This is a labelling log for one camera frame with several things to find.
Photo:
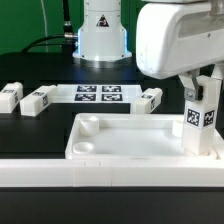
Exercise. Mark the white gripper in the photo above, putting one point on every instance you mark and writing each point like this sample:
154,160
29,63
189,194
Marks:
180,38

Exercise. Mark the white desk top tray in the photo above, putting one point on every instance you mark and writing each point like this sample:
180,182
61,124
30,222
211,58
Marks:
126,136

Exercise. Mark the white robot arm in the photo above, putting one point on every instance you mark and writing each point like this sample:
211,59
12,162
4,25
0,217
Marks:
102,40

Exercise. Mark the white base marker plate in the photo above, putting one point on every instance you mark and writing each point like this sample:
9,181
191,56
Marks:
93,93

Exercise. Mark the white L-shaped obstacle fence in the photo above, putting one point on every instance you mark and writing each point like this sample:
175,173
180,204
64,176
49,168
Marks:
191,171

